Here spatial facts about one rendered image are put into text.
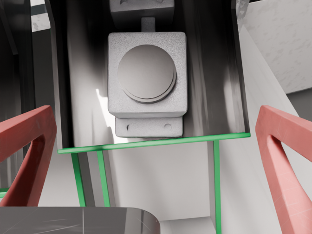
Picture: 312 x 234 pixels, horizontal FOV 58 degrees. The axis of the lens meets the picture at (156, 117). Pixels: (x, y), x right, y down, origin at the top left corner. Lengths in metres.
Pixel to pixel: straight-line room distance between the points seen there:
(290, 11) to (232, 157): 0.65
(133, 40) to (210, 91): 0.08
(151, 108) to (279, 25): 0.99
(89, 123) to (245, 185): 0.40
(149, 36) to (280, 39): 1.04
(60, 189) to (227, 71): 0.24
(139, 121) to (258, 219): 0.41
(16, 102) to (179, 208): 0.26
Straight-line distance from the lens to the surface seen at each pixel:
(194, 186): 0.37
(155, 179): 0.37
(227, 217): 0.54
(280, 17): 1.09
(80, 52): 0.23
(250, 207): 0.55
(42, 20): 0.26
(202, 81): 0.22
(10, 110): 0.23
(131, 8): 0.20
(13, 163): 0.22
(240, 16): 0.30
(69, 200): 0.37
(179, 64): 0.16
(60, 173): 0.35
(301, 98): 1.83
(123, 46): 0.16
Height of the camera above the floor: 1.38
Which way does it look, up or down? 60 degrees down
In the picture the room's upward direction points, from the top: 4 degrees counter-clockwise
